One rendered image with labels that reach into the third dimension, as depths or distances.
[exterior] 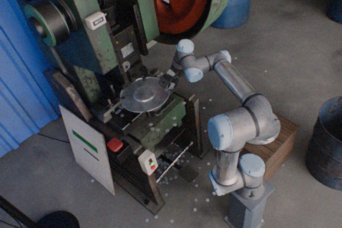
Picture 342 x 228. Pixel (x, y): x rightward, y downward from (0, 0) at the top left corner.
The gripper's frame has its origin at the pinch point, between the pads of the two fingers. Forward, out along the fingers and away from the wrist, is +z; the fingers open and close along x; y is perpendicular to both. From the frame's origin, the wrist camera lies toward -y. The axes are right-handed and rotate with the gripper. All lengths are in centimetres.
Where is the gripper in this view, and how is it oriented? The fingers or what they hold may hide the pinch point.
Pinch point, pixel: (168, 87)
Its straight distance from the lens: 149.5
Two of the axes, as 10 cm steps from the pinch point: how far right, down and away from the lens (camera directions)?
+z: -2.0, 4.8, 8.5
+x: -7.6, -6.2, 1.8
